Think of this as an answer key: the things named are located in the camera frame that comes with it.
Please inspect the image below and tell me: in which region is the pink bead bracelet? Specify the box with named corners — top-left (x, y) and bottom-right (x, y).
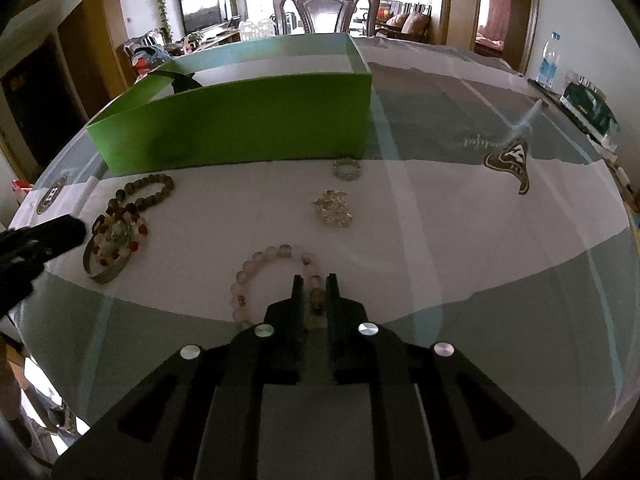
top-left (229, 242), bottom-right (327, 331)

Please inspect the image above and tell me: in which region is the multicolour bead bracelet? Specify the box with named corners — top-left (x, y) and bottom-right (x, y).
top-left (81, 209), bottom-right (151, 285)

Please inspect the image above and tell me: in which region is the brown bead bracelet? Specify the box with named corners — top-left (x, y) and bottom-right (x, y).
top-left (105, 172), bottom-right (177, 216)

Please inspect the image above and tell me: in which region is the gold brooch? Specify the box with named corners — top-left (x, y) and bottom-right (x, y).
top-left (312, 190), bottom-right (354, 228)

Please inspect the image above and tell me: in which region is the plaid tablecloth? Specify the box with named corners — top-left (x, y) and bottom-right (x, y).
top-left (12, 39), bottom-right (639, 471)

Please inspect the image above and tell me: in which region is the green cardboard box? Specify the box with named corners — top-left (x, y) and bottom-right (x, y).
top-left (87, 32), bottom-right (372, 176)

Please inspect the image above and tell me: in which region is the wooden bench with clothes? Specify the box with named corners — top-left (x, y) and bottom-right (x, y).
top-left (122, 27), bottom-right (172, 79)

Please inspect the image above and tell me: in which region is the flat screen television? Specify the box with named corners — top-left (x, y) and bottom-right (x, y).
top-left (179, 0), bottom-right (222, 35)

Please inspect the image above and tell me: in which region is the dark wooden chair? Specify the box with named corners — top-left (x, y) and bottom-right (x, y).
top-left (272, 0), bottom-right (380, 37)

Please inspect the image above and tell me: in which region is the green white packet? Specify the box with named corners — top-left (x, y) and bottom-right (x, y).
top-left (560, 77), bottom-right (620, 143)

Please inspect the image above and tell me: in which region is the clear water bottle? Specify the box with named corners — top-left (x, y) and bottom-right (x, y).
top-left (536, 32), bottom-right (561, 89)

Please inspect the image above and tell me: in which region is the silver ring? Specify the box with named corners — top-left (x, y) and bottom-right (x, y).
top-left (332, 156), bottom-right (362, 182)

